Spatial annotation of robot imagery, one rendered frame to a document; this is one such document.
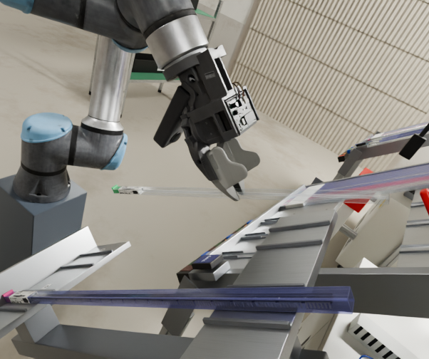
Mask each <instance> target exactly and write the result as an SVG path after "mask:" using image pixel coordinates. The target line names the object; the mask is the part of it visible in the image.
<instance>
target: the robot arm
mask: <svg viewBox="0 0 429 359"><path fill-rule="evenodd" d="M0 2H1V3H2V4H4V5H6V6H10V7H11V8H14V9H18V10H20V11H22V12H23V13H25V14H33V15H36V16H40V17H43V18H45V19H50V20H52V21H57V22H59V23H62V24H66V25H69V26H73V27H76V28H80V29H83V30H84V31H89V32H91V33H95V34H98V35H99V40H98V50H97V55H96V60H95V70H94V76H93V85H92V91H91V100H90V105H89V111H88V116H86V117H85V118H84V119H82V120H81V126H78V125H73V123H72V122H71V119H70V118H68V117H66V116H64V115H62V114H58V113H37V114H35V115H31V116H29V117H27V119H25V120H24V122H23V125H22V132H21V165H20V167H19V170H18V172H17V173H16V175H15V176H14V180H13V189H14V192H15V193H16V194H17V195H18V196H19V197H20V198H22V199H24V200H26V201H29V202H34V203H42V204H44V203H52V202H57V201H59V200H61V199H63V198H64V197H66V196H67V195H68V193H69V192H70V189H71V180H70V177H69V175H68V170H67V165H71V166H76V167H87V168H93V169H100V170H116V169H117V168H118V167H119V166H120V164H121V162H122V160H123V157H124V154H125V150H126V145H127V142H128V136H127V135H126V134H125V133H123V129H124V128H123V126H122V125H121V124H120V114H121V110H122V105H123V98H124V93H125V85H126V80H127V77H128V69H129V64H130V57H131V53H139V52H142V51H144V50H145V49H146V48H147V47H149V49H150V52H151V54H152V55H153V58H154V59H155V62H156V64H157V66H158V68H159V69H160V70H164V71H163V72H162V73H163V75H164V77H165V79H166V81H167V82H169V81H172V80H175V79H177V78H179V79H180V82H181V85H179V86H178V87H177V90H176V91H175V94H174V95H173V97H172V100H171V101H170V104H169V106H168V108H167V110H166V112H165V114H164V116H163V118H162V121H161V123H160V125H159V127H158V129H157V131H156V133H155V135H154V138H153V140H154V141H155V142H156V143H157V144H158V145H159V146H161V148H164V147H167V146H168V145H170V144H171V143H174V142H176V141H178V140H179V139H180V136H181V135H182V133H183V132H184V135H185V142H186V143H187V146H188V149H189V151H190V155H191V157H192V160H193V162H194V163H195V164H196V166H197V168H198V169H199V170H200V171H201V172H202V174H203V175H204V176H205V177H206V178H207V179H208V180H209V181H211V182H212V183H213V184H214V185H215V187H216V188H218V189H219V190H220V191H221V192H223V193H224V194H225V195H227V196H228V197H229V198H230V199H232V200H234V201H239V196H238V194H237V192H236V189H235V188H240V189H244V179H245V178H247V175H248V171H250V170H251V169H253V168H254V167H256V166H257V165H259V163H260V157H259V155H258V154H257V153H256V152H253V151H249V150H244V149H243V148H242V146H241V145H240V143H239V141H238V139H237V138H236V137H238V136H240V135H241V134H243V133H244V132H246V131H247V130H248V129H250V127H251V126H253V125H254V124H255V123H257V121H258V120H260V119H259V116H258V114H257V111H256V108H255V107H254V104H253V102H252V99H251V96H250V94H249V91H248V90H247V87H246V86H243V87H242V86H241V84H240V83H238V82H233V83H231V80H230V79H229V76H228V74H227V71H226V69H225V67H224V64H223V62H222V59H221V58H222V57H224V56H226V55H227V54H226V52H225V50H224V47H223V45H221V46H218V47H216V48H208V47H209V43H208V41H207V38H206V36H205V33H204V31H203V29H202V26H201V24H200V21H199V19H198V17H197V14H196V12H195V9H194V7H193V5H192V2H191V1H190V0H0ZM207 48H208V49H207ZM235 83H237V84H239V85H238V86H237V85H236V84H235ZM232 85H235V86H236V87H235V88H233V86H232ZM215 143H217V146H216V147H213V148H212V149H211V150H210V145H213V144H215Z"/></svg>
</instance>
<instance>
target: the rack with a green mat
mask: <svg viewBox="0 0 429 359"><path fill-rule="evenodd" d="M222 5H223V1H222V0H219V3H218V5H217V9H216V11H215V14H214V16H211V15H209V14H207V13H205V12H203V11H201V10H199V9H196V10H195V12H196V14H197V17H199V18H202V19H207V20H210V21H212V24H211V26H210V30H209V33H208V35H207V41H208V43H209V44H210V40H211V37H212V34H213V31H214V29H215V25H216V23H217V19H218V16H219V13H220V11H221V8H222ZM98 40H99V35H97V41H96V46H95V55H94V60H93V69H92V74H91V84H90V89H89V95H91V91H92V85H93V76H94V70H95V60H96V55H97V50H98ZM134 58H135V53H131V57H130V64H129V69H128V77H127V80H126V85H125V93H124V98H123V105H122V110H121V114H120V118H122V114H123V108H124V104H125V98H126V95H127V91H128V85H129V83H160V85H159V88H158V92H159V93H161V91H162V87H163V83H181V82H180V79H179V78H177V79H175V80H172V81H169V82H167V81H166V79H165V77H164V75H163V73H135V72H131V71H132V68H133V62H134Z"/></svg>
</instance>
